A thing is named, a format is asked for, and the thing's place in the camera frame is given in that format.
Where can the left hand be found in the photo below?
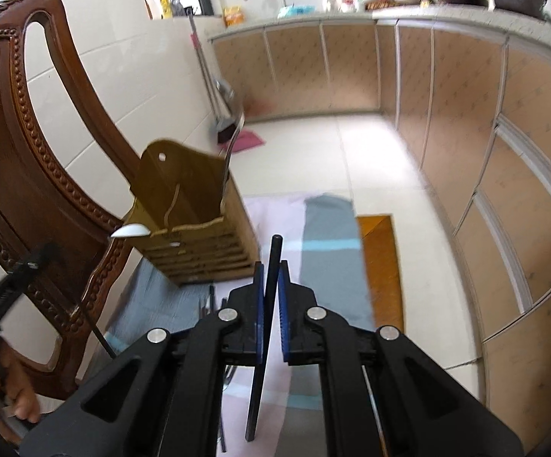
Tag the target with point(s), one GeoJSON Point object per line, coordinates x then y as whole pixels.
{"type": "Point", "coordinates": [17, 386]}

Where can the large steel spoon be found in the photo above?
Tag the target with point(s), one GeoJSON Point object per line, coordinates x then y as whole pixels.
{"type": "Point", "coordinates": [229, 128]}

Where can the black chopstick on cloth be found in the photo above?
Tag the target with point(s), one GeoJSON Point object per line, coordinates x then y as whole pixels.
{"type": "Point", "coordinates": [211, 305]}

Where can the kitchen cabinet row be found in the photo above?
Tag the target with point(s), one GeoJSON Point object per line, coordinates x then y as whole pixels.
{"type": "Point", "coordinates": [444, 124]}

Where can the carved wooden chair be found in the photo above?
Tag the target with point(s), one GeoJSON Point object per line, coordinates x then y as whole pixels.
{"type": "Point", "coordinates": [41, 203]}

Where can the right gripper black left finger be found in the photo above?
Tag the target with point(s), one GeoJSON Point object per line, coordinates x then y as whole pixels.
{"type": "Point", "coordinates": [163, 395]}

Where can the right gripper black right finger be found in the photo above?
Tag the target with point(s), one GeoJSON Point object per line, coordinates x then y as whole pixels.
{"type": "Point", "coordinates": [381, 394]}

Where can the wooden utensil holder box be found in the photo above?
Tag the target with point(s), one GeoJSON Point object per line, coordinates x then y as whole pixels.
{"type": "Point", "coordinates": [194, 226]}

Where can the black chopstick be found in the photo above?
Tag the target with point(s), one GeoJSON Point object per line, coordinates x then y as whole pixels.
{"type": "Point", "coordinates": [269, 298]}
{"type": "Point", "coordinates": [211, 305]}

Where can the broom with pink dustpan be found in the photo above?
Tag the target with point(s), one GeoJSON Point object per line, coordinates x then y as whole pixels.
{"type": "Point", "coordinates": [247, 139]}

